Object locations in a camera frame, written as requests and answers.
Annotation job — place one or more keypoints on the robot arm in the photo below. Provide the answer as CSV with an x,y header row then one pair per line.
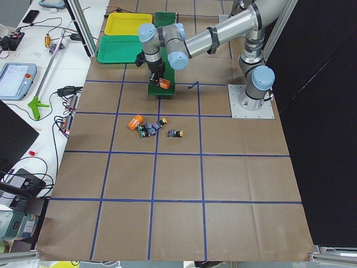
x,y
251,22

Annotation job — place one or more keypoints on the black smartphone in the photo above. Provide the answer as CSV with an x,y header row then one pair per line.
x,y
31,16

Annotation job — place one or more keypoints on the green plastic tray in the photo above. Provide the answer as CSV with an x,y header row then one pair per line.
x,y
119,49

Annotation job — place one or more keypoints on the yellow plastic tray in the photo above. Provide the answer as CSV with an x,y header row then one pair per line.
x,y
126,23

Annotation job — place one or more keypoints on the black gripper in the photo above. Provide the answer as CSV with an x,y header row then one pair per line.
x,y
155,67

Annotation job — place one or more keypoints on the orange 4680 cylinder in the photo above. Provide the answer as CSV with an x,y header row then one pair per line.
x,y
135,122
164,83

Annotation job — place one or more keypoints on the teach pendant tablet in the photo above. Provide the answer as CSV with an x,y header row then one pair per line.
x,y
16,80

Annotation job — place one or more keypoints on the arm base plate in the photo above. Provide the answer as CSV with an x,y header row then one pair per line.
x,y
243,107

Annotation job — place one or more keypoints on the aluminium frame post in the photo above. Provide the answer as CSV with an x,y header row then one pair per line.
x,y
77,16

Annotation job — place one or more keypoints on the green grabber tool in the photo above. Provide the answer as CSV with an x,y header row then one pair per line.
x,y
36,103

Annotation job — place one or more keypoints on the green conveyor belt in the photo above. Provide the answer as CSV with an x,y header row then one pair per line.
x,y
164,19

